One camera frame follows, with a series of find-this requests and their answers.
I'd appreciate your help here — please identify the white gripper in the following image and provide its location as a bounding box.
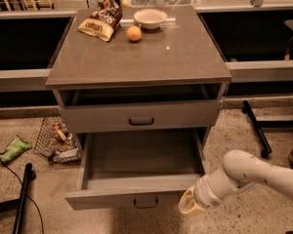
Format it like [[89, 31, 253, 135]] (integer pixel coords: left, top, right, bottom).
[[179, 175, 223, 215]]

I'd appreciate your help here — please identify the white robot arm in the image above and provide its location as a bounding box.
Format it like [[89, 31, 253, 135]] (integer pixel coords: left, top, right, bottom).
[[179, 150, 293, 215]]

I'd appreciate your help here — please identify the grey drawer cabinet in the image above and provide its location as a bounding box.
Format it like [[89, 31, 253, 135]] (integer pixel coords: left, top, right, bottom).
[[44, 5, 232, 154]]

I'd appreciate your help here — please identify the black stand leg right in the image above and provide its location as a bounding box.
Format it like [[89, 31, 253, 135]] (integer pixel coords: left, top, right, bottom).
[[242, 100, 293, 159]]

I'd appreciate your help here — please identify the black stand leg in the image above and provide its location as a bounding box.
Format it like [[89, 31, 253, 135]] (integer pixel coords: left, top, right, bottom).
[[242, 100, 293, 159], [0, 163, 34, 234]]

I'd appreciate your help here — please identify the black stand leg left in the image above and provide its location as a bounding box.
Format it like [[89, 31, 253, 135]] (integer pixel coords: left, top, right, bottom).
[[0, 163, 34, 234]]

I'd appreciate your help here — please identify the orange fruit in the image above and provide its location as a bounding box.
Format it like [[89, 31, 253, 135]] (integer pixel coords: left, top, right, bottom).
[[127, 25, 142, 42]]

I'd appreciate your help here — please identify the green snack bag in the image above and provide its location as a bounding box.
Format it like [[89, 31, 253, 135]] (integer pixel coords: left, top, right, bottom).
[[0, 136, 32, 164]]

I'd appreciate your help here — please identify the white bowl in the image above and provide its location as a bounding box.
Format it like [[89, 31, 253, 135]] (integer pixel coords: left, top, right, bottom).
[[134, 9, 167, 30]]

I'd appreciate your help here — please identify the brown chip bag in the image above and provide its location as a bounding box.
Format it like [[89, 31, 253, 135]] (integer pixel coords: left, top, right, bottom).
[[77, 0, 131, 42]]

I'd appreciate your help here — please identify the wire basket with items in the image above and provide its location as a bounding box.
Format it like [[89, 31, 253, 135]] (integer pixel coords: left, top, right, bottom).
[[34, 117, 81, 164]]

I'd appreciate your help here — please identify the black cable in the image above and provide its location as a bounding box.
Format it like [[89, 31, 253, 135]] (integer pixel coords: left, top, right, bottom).
[[0, 140, 45, 234]]

